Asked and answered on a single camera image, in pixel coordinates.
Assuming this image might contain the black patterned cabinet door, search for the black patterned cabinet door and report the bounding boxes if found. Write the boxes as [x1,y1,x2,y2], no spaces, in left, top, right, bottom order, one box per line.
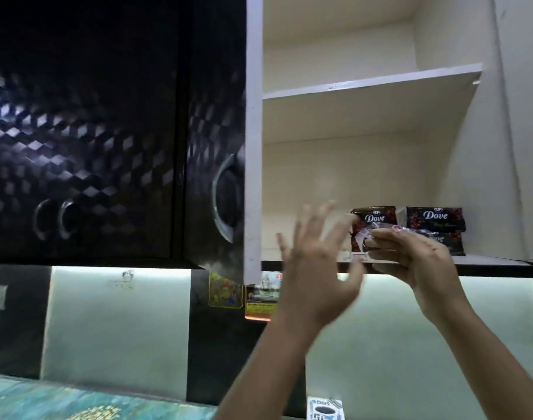
[0,0,56,258]
[182,0,264,286]
[54,0,184,260]

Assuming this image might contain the dark brown chocolate packet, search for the dark brown chocolate packet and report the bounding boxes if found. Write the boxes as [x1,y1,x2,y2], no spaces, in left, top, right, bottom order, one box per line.
[350,206,398,253]
[406,206,466,233]
[417,231,466,257]

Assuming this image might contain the white cabinet shelf board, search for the white cabinet shelf board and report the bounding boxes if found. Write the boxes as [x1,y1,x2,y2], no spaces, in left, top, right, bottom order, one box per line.
[262,63,484,145]

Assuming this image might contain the clear plastic wrapper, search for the clear plastic wrapper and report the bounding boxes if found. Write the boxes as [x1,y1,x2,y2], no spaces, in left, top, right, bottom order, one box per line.
[352,220,443,249]

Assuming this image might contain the small picture calendar card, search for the small picture calendar card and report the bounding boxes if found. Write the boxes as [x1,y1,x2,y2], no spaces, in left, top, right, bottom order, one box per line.
[244,272,284,322]

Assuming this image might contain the curved silver door handle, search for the curved silver door handle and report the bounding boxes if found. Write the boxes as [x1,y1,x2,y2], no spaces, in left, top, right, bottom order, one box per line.
[57,199,78,240]
[211,152,244,244]
[34,199,53,241]

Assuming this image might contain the person's right forearm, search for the person's right forearm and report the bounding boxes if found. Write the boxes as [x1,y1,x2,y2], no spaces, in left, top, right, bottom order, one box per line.
[412,285,533,420]

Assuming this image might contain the white wall cabinet body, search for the white wall cabinet body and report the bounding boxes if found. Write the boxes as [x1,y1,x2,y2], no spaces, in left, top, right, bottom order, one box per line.
[261,0,533,276]

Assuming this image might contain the teal patterned cloth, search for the teal patterned cloth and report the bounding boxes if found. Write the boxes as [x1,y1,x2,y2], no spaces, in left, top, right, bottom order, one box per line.
[0,373,220,420]

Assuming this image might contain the person's left hand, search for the person's left hand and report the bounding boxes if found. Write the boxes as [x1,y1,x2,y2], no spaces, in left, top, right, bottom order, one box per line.
[277,200,368,329]

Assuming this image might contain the yellow picture sticker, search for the yellow picture sticker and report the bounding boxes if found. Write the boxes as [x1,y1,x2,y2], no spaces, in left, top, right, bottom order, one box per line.
[208,271,244,309]

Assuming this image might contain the cabinet door with white inside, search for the cabinet door with white inside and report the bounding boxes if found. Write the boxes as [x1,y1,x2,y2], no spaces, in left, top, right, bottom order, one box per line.
[493,0,533,264]

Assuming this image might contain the black and white small box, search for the black and white small box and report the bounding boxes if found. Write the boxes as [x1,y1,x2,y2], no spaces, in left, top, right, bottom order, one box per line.
[307,396,344,420]

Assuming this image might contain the person's left forearm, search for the person's left forearm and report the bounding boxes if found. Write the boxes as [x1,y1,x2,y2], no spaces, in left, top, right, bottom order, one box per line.
[214,311,325,420]

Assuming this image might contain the person's right hand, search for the person's right hand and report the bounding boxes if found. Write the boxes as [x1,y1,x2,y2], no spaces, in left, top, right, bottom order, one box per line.
[363,226,459,307]

